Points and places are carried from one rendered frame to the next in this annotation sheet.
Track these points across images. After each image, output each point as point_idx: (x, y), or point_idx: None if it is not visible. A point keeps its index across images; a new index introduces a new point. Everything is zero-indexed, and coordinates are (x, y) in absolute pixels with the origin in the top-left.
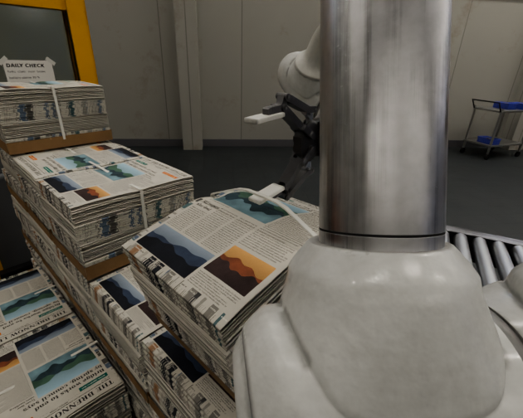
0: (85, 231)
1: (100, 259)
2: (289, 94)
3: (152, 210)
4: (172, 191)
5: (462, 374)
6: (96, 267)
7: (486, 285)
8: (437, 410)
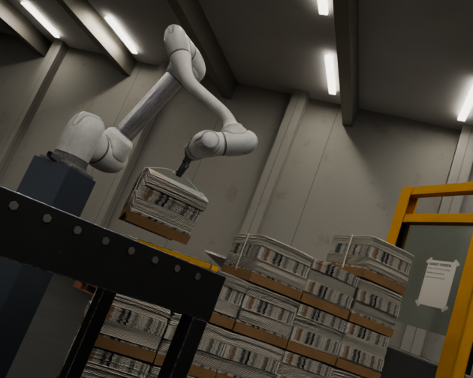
0: (232, 246)
1: (227, 263)
2: (191, 137)
3: (246, 248)
4: (256, 241)
5: None
6: (224, 266)
7: (105, 135)
8: None
